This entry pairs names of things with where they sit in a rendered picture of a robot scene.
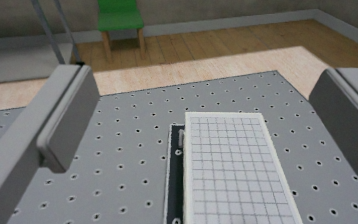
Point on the grey rectangular base plate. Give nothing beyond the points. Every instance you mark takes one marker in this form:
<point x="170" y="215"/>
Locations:
<point x="118" y="173"/>

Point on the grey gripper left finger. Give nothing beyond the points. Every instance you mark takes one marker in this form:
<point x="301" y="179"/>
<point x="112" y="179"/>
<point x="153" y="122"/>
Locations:
<point x="47" y="133"/>

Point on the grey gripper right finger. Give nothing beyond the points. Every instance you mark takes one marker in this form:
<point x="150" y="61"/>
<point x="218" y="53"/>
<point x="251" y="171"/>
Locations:
<point x="334" y="98"/>

